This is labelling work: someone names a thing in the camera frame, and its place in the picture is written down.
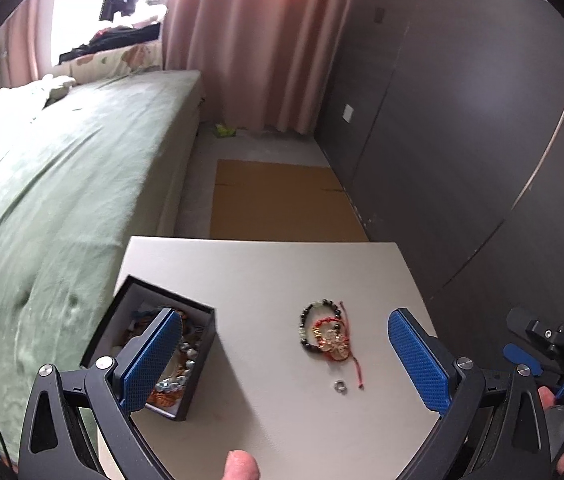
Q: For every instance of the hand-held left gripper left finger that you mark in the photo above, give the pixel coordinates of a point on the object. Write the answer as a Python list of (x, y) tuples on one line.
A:
[(154, 360)]

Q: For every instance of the bed with green sheet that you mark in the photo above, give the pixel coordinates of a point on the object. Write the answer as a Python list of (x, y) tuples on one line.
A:
[(86, 185)]

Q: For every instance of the person's left hand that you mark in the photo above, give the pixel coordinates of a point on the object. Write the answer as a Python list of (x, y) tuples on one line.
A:
[(242, 466)]

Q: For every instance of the white wall socket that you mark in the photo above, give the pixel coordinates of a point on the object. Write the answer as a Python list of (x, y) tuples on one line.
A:
[(348, 113)]

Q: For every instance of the person's right hand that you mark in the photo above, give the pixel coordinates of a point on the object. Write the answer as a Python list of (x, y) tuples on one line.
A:
[(546, 400)]

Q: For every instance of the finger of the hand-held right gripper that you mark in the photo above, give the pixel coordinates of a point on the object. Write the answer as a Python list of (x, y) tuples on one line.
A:
[(517, 352), (537, 327)]

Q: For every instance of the black jewelry box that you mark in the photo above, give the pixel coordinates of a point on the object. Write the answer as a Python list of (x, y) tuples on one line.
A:
[(201, 360)]

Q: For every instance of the dark grey wardrobe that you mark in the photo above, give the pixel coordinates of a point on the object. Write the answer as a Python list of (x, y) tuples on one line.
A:
[(462, 135)]

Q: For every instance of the jewellery pieces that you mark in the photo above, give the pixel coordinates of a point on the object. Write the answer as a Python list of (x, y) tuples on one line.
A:
[(164, 397)]

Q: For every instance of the floral pillow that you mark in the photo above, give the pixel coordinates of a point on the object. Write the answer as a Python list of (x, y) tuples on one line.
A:
[(111, 60)]

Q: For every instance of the dark clothes on windowsill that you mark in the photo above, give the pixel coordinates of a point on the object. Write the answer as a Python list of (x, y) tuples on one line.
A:
[(111, 40)]

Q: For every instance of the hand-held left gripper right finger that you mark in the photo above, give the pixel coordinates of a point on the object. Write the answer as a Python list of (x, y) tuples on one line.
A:
[(419, 365)]

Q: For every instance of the narrow pink curtain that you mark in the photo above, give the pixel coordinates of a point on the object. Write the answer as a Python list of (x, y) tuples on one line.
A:
[(26, 35)]

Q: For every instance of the pale crumpled duvet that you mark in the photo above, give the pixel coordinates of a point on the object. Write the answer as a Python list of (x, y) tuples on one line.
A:
[(6, 97)]

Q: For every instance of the wide pink curtain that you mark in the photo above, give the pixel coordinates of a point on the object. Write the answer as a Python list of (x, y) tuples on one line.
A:
[(262, 35)]

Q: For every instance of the silver beaded jewelry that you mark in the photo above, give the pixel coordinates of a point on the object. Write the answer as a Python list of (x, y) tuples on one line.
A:
[(189, 355)]

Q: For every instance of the flattened cardboard sheet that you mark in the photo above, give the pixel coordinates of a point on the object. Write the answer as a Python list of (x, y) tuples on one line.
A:
[(282, 200)]

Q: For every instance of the green packet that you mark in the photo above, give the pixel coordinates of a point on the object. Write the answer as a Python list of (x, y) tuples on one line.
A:
[(223, 131)]

